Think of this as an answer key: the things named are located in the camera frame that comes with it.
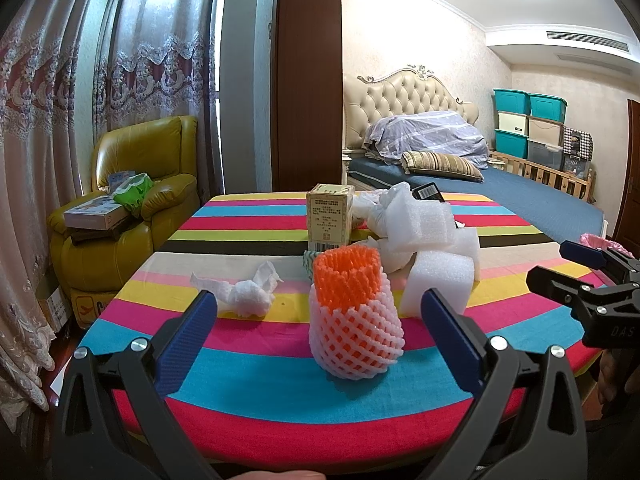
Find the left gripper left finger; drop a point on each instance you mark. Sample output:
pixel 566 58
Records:
pixel 113 421

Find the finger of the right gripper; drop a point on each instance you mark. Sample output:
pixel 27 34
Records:
pixel 582 299
pixel 581 254

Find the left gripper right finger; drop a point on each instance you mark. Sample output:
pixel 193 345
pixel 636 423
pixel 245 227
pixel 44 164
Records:
pixel 525 420

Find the black cardboard box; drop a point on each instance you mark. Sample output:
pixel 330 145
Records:
pixel 428 191

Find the white foam sheet wrap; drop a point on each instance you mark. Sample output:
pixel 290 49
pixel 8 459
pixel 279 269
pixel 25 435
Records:
pixel 401 226

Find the white pink foam fruit net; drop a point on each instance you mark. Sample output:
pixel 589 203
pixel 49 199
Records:
pixel 357 343

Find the white tissue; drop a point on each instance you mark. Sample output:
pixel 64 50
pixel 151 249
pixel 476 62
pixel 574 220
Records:
pixel 252 297

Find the orange foam fruit net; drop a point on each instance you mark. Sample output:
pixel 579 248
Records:
pixel 347 277

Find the green white wavy cloth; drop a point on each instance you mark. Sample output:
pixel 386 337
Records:
pixel 308 262

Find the yellow cardboard medicine box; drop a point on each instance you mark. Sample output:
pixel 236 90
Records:
pixel 329 216

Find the white foam block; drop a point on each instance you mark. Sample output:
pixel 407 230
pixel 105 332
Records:
pixel 451 274

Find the pink trash bag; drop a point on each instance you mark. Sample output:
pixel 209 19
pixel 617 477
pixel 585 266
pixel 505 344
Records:
pixel 598 242

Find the brown wooden door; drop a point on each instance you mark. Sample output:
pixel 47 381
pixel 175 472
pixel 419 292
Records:
pixel 627 229

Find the grey clear storage bin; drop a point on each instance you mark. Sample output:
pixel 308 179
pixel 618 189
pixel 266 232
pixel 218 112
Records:
pixel 545 154

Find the checkered bag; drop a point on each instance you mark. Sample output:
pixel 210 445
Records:
pixel 577 143

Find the cardboard box on floor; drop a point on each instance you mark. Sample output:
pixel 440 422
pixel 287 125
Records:
pixel 88 306

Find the beige storage bin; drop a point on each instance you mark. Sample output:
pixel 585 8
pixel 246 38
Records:
pixel 544 130

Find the teal storage bin lower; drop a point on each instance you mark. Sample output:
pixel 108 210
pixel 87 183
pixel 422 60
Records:
pixel 511 143

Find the teal storage bin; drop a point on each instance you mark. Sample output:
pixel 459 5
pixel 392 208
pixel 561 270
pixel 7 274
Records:
pixel 512 101
pixel 547 107
pixel 511 143

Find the white storage bin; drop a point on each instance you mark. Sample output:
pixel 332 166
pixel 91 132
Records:
pixel 513 123

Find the teal storage bin top right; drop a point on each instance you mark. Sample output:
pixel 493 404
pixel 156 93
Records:
pixel 547 107

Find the striped colourful tablecloth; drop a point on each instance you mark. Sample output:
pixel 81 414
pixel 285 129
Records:
pixel 256 396

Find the teal storage bin top left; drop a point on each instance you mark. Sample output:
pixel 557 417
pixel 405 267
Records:
pixel 512 101

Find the striped brown pillow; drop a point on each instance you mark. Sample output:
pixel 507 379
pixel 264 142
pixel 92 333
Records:
pixel 439 165

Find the flat box on armchair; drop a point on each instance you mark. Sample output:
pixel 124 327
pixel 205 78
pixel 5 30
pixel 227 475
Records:
pixel 101 213

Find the ceiling air vent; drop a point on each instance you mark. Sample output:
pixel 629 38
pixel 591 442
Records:
pixel 588 39

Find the lavender folded duvet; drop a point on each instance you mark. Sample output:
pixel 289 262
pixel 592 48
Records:
pixel 441 131

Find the green plastic package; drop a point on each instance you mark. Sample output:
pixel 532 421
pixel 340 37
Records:
pixel 131 193

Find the beige tufted headboard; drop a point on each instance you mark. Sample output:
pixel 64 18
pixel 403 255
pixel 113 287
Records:
pixel 366 100

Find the yellow leather armchair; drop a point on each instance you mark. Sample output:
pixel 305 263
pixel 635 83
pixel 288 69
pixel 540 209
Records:
pixel 102 261

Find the dark wooden wardrobe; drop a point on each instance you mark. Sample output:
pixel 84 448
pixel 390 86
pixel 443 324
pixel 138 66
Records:
pixel 306 94

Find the lace patterned curtain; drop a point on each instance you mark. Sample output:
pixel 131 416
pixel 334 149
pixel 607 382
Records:
pixel 72 70

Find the wooden crib rail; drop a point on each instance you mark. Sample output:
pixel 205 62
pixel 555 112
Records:
pixel 560 180

